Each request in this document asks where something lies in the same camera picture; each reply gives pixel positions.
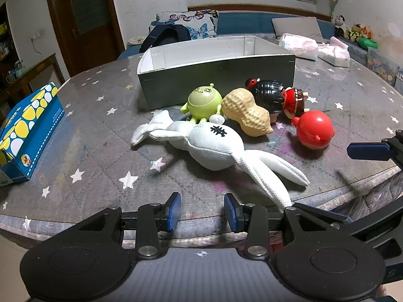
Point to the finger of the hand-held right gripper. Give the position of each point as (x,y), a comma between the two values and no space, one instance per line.
(368,151)
(355,224)

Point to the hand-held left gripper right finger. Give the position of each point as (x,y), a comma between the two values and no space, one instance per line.
(231,212)

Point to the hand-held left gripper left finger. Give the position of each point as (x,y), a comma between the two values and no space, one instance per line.
(174,212)

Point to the red round toy figure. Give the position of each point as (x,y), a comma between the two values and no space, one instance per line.
(314,127)

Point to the white plush rabbit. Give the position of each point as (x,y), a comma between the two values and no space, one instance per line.
(214,144)

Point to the tan peanut toy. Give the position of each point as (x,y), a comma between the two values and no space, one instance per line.
(245,113)

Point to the black-haired doll figure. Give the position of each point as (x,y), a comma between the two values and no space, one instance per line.
(270,94)

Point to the green round toy figure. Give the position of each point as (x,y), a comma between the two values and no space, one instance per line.
(203,100)

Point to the grey cardboard box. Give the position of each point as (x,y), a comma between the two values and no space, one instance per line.
(220,78)

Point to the cartoon print storage box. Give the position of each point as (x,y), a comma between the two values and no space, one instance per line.
(384,64)

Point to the pink white wipes packet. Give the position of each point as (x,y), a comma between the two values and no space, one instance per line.
(333,53)
(299,45)

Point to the green inflatable toy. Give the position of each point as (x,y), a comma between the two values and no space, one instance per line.
(367,43)

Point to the grey star-print table cover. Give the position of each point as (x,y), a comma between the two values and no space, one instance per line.
(94,132)

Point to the orange fox plush toy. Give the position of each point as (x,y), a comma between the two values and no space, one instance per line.
(366,33)

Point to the yellow plush toy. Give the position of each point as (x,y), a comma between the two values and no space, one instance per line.
(354,33)

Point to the panda plush toy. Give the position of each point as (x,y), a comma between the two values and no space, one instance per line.
(340,25)

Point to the grey pillow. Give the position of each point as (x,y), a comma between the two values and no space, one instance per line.
(296,26)

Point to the blue yellow tissue box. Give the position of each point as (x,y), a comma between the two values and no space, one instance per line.
(25,132)

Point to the dark blue backpack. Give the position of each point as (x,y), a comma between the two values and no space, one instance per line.
(167,36)

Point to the blue sofa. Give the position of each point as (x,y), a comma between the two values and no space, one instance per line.
(245,23)

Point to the butterfly print pillow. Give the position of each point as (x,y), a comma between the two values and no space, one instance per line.
(201,25)

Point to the brown wooden desk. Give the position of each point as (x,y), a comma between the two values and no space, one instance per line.
(31,74)

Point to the brown wooden door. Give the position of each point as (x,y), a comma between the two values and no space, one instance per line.
(85,22)

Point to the dark wooden shelf unit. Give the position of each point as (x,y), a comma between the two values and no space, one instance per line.
(6,31)

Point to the white wall socket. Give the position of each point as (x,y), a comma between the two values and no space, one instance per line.
(37,34)

